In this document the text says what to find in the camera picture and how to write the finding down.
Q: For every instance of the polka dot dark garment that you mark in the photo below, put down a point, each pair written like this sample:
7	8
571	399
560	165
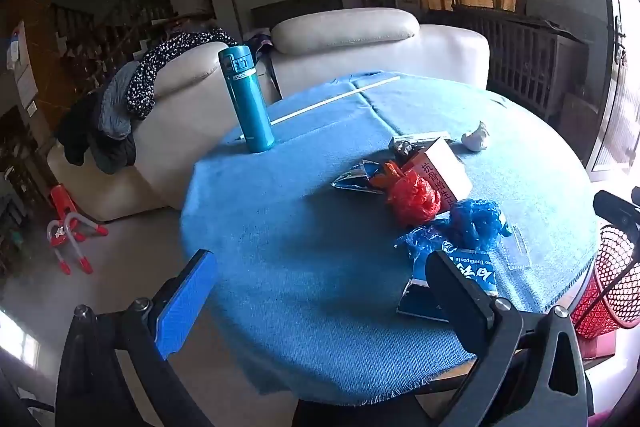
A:
150	72

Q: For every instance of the grey garment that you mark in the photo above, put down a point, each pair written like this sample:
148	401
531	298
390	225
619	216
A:
117	107

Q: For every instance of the black television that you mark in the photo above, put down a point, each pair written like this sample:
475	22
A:
295	9

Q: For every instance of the clear plastic packaging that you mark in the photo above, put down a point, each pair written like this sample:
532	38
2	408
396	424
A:
515	252

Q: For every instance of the crumpled white tissue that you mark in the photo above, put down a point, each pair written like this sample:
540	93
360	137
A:
475	138

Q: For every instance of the translucent black plastic bag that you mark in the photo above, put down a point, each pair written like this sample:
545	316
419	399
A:
404	150

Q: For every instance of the cream leather sofa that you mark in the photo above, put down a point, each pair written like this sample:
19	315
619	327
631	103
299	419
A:
340	37

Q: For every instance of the white medicine box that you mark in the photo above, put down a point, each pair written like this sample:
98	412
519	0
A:
430	136

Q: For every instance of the blue toothpaste box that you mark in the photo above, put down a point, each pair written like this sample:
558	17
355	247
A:
475	274

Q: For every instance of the red plastic bag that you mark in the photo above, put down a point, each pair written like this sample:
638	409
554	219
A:
412	202

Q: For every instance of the white paper on wall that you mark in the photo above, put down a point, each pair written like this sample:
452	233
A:
25	79

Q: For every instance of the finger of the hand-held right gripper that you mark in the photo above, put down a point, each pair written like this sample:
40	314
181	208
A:
617	207

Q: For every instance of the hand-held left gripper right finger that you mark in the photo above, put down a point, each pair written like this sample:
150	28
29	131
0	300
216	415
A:
462	302

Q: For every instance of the orange wrapper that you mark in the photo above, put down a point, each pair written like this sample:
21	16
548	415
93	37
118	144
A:
387	177

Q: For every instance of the wooden baby crib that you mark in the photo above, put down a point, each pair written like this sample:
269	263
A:
520	57

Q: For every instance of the red mesh plastic basket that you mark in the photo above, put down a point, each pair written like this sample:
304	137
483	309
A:
615	267

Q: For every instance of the blue tablecloth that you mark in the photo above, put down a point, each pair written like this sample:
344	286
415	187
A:
300	257

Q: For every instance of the cardboard box beside crib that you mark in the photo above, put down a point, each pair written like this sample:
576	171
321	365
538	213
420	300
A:
580	117

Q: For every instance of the red and white toy frame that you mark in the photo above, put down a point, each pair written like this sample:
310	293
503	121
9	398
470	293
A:
65	227

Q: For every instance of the red and white medicine carton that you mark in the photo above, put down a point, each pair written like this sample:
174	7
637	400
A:
442	172

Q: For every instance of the thin white stick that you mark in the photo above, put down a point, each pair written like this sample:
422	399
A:
325	102

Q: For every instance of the wooden stair railing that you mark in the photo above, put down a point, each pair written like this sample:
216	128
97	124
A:
100	42

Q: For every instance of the black garment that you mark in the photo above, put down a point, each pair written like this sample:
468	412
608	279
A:
80	132

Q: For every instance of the blue plastic bag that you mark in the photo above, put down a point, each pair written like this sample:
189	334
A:
470	219

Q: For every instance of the teal insulated bottle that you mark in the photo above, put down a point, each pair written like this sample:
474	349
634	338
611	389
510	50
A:
247	102

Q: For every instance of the brown entrance door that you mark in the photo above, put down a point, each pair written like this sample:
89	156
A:
607	57

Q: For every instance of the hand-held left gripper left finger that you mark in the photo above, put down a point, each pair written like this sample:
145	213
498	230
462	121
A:
185	302

